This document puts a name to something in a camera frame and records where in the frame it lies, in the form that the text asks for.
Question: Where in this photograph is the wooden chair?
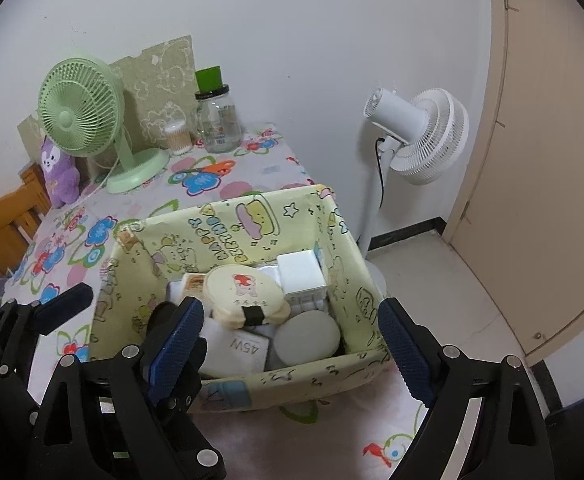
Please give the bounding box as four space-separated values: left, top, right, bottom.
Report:
0 162 53 281

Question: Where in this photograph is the white charger block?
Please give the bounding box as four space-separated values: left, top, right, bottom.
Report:
199 320 273 376

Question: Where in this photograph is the beige patterned board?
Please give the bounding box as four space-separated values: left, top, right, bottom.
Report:
17 35 195 171

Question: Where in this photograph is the white earbud case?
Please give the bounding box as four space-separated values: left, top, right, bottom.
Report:
274 311 341 367

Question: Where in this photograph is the clear cotton swab container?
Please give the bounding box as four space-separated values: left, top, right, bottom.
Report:
164 120 193 156

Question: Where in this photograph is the small white picture box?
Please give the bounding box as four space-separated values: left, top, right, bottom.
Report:
179 272 213 306

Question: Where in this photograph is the beige wooden door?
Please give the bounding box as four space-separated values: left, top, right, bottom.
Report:
444 0 584 361

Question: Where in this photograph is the green desk fan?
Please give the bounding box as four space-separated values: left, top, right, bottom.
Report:
37 56 171 195

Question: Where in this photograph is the glass jar with green lid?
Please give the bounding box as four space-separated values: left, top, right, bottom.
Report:
194 65 244 154

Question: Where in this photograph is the white standing fan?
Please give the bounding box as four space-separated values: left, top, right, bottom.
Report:
354 86 471 306

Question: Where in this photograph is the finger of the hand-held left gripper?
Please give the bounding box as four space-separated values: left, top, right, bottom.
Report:
159 335 225 480
34 282 94 337

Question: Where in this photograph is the white power adapter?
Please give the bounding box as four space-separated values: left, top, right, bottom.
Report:
277 250 330 316

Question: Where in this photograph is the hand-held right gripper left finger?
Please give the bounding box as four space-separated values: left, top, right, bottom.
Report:
24 296 205 480

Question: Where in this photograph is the purple plush toy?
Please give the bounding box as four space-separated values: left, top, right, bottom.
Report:
39 135 81 208

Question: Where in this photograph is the yellow printed storage box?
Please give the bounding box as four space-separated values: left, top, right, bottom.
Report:
91 184 390 413

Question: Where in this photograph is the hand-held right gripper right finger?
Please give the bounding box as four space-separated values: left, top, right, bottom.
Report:
378 297 555 480

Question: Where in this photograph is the black fan power cable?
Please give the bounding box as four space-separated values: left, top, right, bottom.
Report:
376 136 387 211

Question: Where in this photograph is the cream onigiri pouch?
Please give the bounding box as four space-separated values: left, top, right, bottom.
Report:
204 265 293 331

